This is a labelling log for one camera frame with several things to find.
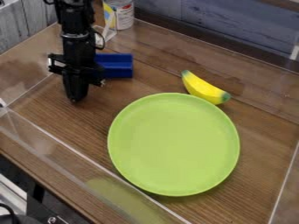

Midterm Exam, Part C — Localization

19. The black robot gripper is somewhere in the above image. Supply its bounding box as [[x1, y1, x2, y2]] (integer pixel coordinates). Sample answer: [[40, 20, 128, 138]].
[[48, 32, 105, 102]]

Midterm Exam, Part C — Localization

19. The blue star-shaped block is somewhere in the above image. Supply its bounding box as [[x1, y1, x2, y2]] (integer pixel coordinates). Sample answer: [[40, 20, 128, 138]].
[[95, 53, 133, 79]]

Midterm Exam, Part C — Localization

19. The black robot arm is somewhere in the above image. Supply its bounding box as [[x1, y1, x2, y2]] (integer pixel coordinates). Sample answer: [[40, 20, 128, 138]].
[[42, 0, 105, 102]]

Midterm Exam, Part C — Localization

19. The green round plate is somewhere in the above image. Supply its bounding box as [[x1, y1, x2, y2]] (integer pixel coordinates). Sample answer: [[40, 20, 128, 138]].
[[107, 93, 240, 197]]

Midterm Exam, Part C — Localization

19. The yellow toy banana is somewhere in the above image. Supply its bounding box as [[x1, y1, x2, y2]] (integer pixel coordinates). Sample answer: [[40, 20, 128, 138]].
[[181, 70, 231, 105]]

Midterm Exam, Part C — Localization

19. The clear acrylic corner bracket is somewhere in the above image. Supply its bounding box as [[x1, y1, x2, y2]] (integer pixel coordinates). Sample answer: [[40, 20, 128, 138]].
[[93, 12, 117, 50]]

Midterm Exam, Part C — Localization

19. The clear acrylic enclosure wall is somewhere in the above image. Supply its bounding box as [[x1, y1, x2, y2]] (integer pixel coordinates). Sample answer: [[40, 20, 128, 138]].
[[0, 8, 299, 224]]

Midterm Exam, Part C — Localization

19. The black cable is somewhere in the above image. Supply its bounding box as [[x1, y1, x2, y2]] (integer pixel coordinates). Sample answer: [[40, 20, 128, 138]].
[[0, 202, 21, 224]]

